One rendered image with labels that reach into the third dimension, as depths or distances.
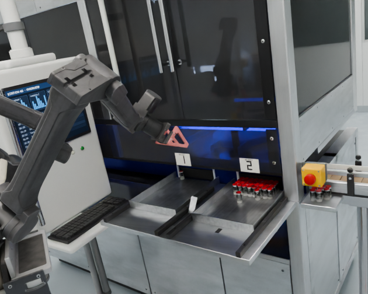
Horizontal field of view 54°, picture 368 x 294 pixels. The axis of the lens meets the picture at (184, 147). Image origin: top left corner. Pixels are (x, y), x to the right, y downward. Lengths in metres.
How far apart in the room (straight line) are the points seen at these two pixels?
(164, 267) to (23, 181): 1.45
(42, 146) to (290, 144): 0.92
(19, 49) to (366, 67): 5.03
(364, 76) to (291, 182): 4.66
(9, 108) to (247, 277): 1.25
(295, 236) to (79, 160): 1.07
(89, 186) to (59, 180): 0.19
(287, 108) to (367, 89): 4.73
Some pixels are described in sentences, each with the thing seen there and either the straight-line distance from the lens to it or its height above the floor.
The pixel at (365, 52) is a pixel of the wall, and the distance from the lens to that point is 5.98.
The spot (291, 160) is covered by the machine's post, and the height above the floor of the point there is 1.06.
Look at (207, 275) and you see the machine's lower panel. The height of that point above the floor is 0.39.
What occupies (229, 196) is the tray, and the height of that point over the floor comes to 0.88.
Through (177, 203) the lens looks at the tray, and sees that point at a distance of 1.59.
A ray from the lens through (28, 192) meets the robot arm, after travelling 0.84.
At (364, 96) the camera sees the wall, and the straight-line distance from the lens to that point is 6.09.
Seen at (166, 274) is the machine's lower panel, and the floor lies 0.30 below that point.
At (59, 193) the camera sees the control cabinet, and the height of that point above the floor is 0.95.
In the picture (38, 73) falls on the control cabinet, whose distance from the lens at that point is 1.76.
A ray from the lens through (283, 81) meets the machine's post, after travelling 1.35.
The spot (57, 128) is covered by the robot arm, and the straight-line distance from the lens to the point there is 0.74.
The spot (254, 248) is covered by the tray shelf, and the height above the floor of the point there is 0.88.
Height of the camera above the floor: 1.57
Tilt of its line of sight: 17 degrees down
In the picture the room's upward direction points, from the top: 10 degrees counter-clockwise
